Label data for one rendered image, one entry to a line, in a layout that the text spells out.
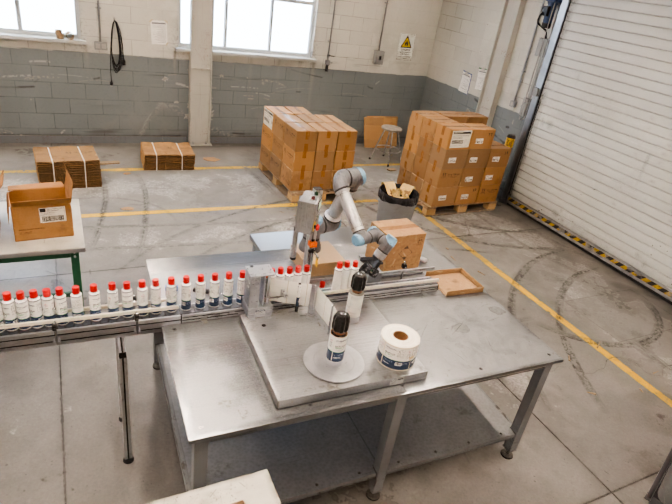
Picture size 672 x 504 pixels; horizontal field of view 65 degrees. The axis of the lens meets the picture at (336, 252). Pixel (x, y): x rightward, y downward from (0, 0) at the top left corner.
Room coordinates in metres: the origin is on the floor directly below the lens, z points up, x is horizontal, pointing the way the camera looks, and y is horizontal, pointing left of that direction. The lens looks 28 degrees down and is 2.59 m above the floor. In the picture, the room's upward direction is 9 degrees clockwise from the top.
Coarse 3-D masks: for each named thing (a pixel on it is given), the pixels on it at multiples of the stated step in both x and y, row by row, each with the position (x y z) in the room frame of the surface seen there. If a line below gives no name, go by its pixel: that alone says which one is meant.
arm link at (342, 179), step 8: (336, 176) 3.02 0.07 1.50; (344, 176) 3.01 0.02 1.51; (336, 184) 2.98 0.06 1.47; (344, 184) 2.98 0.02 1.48; (336, 192) 2.96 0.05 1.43; (344, 192) 2.95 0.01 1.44; (344, 200) 2.93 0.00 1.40; (352, 200) 2.95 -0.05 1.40; (344, 208) 2.91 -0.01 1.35; (352, 208) 2.90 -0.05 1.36; (352, 216) 2.87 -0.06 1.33; (352, 224) 2.85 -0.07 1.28; (360, 224) 2.86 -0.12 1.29; (352, 232) 2.85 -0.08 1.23; (360, 232) 2.82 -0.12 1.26; (368, 232) 2.86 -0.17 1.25; (352, 240) 2.81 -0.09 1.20; (360, 240) 2.78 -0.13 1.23; (368, 240) 2.82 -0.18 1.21
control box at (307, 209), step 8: (304, 192) 2.76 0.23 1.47; (312, 192) 2.78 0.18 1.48; (304, 200) 2.64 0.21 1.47; (304, 208) 2.63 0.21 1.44; (312, 208) 2.62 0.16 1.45; (296, 216) 2.63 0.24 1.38; (304, 216) 2.62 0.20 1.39; (312, 216) 2.62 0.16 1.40; (296, 224) 2.63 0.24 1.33; (304, 224) 2.62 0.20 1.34; (312, 224) 2.62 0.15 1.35; (304, 232) 2.62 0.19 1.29; (312, 232) 2.63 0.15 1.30
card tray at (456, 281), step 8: (432, 272) 3.22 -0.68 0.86; (440, 272) 3.25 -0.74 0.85; (448, 272) 3.28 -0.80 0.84; (456, 272) 3.32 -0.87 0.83; (464, 272) 3.30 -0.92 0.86; (440, 280) 3.16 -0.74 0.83; (448, 280) 3.18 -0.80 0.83; (456, 280) 3.20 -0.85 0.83; (464, 280) 3.22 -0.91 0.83; (472, 280) 3.21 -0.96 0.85; (440, 288) 3.06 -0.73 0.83; (448, 288) 3.07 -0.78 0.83; (456, 288) 3.09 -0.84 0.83; (464, 288) 3.11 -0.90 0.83; (472, 288) 3.06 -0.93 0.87; (480, 288) 3.10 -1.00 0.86
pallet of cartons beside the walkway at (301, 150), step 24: (264, 120) 6.91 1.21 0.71; (288, 120) 6.43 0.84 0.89; (312, 120) 6.61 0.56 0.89; (336, 120) 6.81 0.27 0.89; (264, 144) 6.84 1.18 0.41; (288, 144) 6.18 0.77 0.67; (312, 144) 6.13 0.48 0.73; (336, 144) 6.32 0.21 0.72; (264, 168) 6.90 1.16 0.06; (288, 168) 6.12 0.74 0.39; (312, 168) 6.15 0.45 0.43; (336, 168) 6.32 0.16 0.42; (288, 192) 6.08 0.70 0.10
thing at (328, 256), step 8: (328, 248) 3.19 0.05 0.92; (296, 256) 3.07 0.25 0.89; (320, 256) 3.06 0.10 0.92; (328, 256) 3.08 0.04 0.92; (336, 256) 3.09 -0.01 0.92; (296, 264) 3.05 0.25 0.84; (312, 264) 2.94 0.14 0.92; (320, 264) 2.97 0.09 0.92; (328, 264) 2.99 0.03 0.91; (336, 264) 3.03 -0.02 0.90; (312, 272) 2.94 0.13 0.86; (320, 272) 2.97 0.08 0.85; (328, 272) 3.00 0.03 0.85
